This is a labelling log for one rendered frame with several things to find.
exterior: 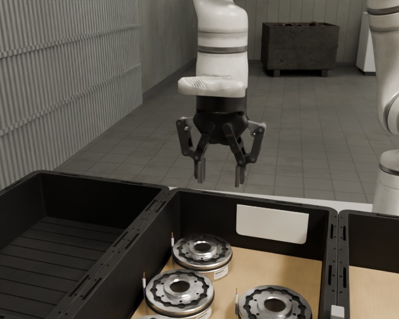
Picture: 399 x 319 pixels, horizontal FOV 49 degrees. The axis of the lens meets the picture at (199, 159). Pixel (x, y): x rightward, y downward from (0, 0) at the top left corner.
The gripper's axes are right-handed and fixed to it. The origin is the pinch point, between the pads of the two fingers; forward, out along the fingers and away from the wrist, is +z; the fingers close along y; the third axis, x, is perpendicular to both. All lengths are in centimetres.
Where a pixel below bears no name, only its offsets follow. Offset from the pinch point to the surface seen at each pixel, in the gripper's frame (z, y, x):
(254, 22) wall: 28, 119, -761
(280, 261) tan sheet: 17.3, -10.2, -4.7
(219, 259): 14.2, -0.7, 2.1
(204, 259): 14.2, 1.7, 3.0
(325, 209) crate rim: 7.4, -16.8, -7.2
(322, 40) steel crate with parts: 45, -4, -651
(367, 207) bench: 30, -30, -58
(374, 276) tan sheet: 17.3, -25.7, -4.8
